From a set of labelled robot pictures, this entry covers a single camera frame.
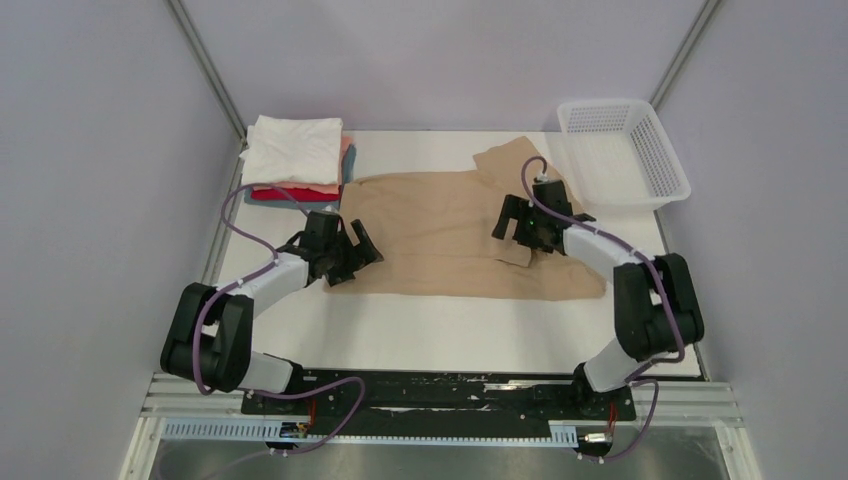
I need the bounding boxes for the left side aluminium rail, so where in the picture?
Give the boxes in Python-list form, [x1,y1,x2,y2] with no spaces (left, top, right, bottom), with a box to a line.
[193,139,248,285]

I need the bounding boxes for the pink folded t shirt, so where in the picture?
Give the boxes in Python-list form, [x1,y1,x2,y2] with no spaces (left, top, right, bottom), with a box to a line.
[242,134,353,193]

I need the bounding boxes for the beige t shirt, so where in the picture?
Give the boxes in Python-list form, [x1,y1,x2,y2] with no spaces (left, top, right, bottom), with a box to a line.
[325,136,607,301]

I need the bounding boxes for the red folded t shirt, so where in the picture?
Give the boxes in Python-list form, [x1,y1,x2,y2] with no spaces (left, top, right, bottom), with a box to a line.
[248,187,342,203]

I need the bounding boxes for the white slotted cable duct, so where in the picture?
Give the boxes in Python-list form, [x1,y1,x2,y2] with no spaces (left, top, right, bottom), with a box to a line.
[160,418,579,448]

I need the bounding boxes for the blue grey folded t shirt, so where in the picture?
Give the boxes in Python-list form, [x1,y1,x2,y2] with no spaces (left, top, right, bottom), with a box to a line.
[244,145,356,210]

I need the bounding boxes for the corner aluminium post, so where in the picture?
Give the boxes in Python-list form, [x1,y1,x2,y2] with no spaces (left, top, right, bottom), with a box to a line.
[164,0,247,145]
[649,0,724,111]

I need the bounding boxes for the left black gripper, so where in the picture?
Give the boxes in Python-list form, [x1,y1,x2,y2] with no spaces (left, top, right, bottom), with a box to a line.
[324,220,383,287]

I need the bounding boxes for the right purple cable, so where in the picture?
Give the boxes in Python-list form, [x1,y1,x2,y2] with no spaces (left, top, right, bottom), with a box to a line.
[519,156,688,464]

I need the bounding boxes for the white plastic basket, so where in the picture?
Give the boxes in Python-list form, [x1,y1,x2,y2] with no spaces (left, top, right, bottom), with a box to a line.
[557,98,691,213]

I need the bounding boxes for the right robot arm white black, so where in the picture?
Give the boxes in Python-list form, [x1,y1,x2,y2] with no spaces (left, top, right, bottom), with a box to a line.
[492,180,705,418]

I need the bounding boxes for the white folded t shirt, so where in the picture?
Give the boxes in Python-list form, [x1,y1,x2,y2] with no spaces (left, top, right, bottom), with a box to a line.
[240,115,343,185]

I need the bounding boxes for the left corner aluminium post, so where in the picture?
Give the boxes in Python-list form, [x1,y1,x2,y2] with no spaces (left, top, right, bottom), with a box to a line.
[164,0,247,145]

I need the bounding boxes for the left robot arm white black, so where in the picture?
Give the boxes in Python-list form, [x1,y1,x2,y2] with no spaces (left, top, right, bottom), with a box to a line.
[160,211,383,414]

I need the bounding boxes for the aluminium frame rail front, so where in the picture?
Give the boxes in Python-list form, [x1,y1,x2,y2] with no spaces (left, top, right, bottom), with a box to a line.
[139,374,744,428]

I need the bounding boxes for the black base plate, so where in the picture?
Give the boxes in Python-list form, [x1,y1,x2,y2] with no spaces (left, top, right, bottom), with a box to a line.
[241,369,636,436]

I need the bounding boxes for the right corner aluminium post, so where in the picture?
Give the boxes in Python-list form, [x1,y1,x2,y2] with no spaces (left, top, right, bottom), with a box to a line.
[649,0,724,111]

